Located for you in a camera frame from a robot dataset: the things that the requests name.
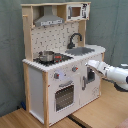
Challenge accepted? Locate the red stove knob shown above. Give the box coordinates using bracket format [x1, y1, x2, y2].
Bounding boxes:
[54, 73, 60, 79]
[72, 66, 78, 72]

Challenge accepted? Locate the white oven door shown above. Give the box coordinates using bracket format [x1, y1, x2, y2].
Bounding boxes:
[48, 76, 82, 124]

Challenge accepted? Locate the grey toy sink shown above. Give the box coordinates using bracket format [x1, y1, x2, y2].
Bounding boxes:
[66, 47, 94, 56]

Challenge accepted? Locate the grey range hood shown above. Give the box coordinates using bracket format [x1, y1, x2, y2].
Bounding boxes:
[34, 5, 64, 27]

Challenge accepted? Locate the wooden toy kitchen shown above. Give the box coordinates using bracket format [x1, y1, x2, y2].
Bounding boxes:
[22, 2, 105, 128]

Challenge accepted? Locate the toy microwave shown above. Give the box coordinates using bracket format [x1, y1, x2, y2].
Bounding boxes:
[67, 3, 89, 21]

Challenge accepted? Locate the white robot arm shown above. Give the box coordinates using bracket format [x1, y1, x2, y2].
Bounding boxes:
[86, 60, 128, 92]

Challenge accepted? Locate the white fridge door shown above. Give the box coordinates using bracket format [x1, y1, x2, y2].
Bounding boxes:
[79, 55, 102, 107]

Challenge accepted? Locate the silver toy pot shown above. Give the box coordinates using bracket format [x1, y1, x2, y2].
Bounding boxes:
[39, 51, 54, 62]

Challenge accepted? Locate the black toy stovetop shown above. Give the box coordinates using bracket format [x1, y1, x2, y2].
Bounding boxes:
[35, 53, 71, 66]

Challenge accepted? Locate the red left stove knob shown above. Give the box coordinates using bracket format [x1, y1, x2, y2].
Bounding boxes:
[54, 73, 60, 79]

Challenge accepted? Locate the red right stove knob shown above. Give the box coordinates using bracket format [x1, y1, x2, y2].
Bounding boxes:
[72, 66, 78, 72]

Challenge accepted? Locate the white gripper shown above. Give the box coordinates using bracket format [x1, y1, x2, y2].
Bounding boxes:
[86, 60, 108, 77]

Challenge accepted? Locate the black toy faucet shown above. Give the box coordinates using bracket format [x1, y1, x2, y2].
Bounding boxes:
[67, 33, 82, 49]

